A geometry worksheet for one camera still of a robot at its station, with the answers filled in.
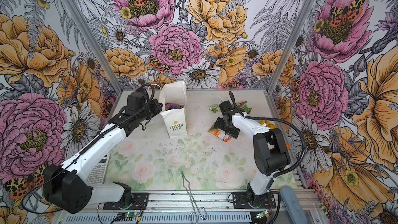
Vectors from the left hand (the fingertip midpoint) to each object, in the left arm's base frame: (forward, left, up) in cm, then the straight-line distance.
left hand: (163, 108), depth 81 cm
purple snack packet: (+10, 0, -11) cm, 15 cm away
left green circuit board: (-42, +13, -23) cm, 50 cm away
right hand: (-6, -33, -17) cm, 37 cm away
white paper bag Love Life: (+12, -3, -3) cm, 13 cm away
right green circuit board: (-43, -48, -23) cm, 68 cm away
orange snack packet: (-4, -31, -20) cm, 37 cm away
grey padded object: (-41, -61, -20) cm, 76 cm away
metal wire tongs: (-44, -16, -24) cm, 52 cm away
